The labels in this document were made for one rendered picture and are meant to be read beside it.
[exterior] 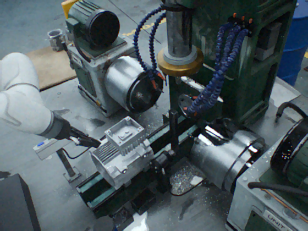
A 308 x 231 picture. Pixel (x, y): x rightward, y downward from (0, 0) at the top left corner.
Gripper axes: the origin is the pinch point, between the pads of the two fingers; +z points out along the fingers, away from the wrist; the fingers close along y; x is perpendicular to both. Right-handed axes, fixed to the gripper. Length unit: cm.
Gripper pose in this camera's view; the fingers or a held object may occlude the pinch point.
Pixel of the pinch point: (93, 142)
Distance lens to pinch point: 112.9
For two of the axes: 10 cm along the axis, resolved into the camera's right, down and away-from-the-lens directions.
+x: -6.1, 7.9, 0.3
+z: 4.6, 3.3, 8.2
